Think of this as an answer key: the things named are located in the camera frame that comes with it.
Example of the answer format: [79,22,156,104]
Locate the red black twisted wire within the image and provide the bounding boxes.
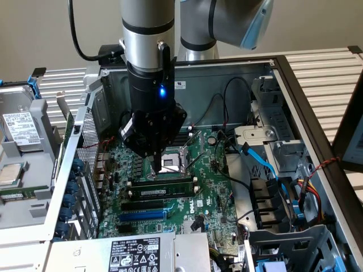
[314,156,341,171]
[76,135,117,152]

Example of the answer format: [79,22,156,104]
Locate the black framed monitor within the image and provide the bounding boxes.
[331,73,363,206]

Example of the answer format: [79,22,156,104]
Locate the long black cable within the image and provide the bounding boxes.
[67,0,125,62]

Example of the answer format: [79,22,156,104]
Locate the silver disk bay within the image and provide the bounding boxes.
[234,70,313,182]

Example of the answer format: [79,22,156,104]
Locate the black fan shroud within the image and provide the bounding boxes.
[248,176,298,231]

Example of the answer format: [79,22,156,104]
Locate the green Dell motherboard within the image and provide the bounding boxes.
[98,129,250,249]

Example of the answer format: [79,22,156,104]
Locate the silver socket cover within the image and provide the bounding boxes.
[183,130,206,171]

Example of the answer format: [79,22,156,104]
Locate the thin black wire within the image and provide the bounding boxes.
[198,93,227,128]
[223,76,253,127]

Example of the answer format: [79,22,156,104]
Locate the green RAM stick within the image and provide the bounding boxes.
[132,182,196,198]
[0,185,51,201]

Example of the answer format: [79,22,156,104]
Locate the blue SATA wire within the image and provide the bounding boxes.
[239,142,306,226]

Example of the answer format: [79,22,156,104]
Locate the silver power supply unit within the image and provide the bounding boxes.
[50,229,210,272]

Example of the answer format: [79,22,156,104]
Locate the blue expansion slot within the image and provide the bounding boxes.
[119,211,167,223]

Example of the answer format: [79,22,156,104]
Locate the braided yellow black wire bundle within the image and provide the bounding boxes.
[209,245,227,260]

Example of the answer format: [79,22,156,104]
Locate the CPU socket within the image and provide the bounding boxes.
[153,150,190,179]

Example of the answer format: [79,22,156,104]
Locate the silver finned chipset heatsink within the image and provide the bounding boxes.
[183,219,199,233]

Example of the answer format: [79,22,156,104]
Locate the open silver PC case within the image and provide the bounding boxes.
[50,55,363,272]

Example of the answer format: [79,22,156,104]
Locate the black angled cable plug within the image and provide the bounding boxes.
[191,216,205,232]

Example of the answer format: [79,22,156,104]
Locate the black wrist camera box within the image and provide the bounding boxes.
[118,112,136,145]

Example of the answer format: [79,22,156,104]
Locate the silver CPU chip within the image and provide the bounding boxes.
[0,163,24,189]

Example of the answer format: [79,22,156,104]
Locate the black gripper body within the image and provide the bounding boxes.
[126,58,188,159]

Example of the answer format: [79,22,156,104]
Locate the thin metal locking lever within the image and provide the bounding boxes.
[162,152,207,173]

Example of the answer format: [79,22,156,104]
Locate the grey plastic drive cage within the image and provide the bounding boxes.
[244,223,345,272]

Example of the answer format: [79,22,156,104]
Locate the blue disk carrier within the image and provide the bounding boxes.
[0,75,43,100]

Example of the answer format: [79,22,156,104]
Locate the green graphics card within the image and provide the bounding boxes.
[56,91,75,151]

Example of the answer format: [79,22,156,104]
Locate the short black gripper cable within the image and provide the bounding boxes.
[157,40,171,86]

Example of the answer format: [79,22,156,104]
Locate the coloured power wire bundle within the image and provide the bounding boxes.
[294,175,327,224]

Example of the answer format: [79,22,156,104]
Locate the silver hard disk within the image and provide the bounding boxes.
[0,86,43,152]

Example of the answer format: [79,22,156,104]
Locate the long black expansion slot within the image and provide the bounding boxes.
[121,199,165,213]

